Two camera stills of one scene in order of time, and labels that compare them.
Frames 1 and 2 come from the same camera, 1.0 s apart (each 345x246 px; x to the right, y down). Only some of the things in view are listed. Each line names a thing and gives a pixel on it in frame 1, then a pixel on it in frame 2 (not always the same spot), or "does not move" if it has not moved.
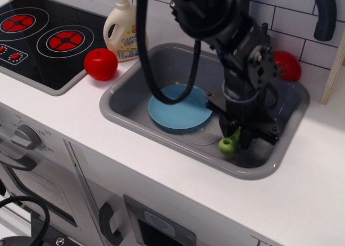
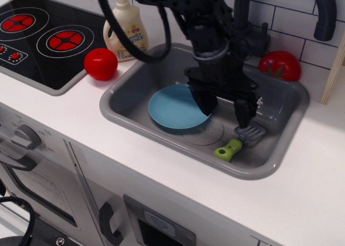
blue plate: [191, 112] does not move
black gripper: [253, 117] → [221, 73]
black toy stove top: [44, 44] does not move
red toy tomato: [289, 68] does not move
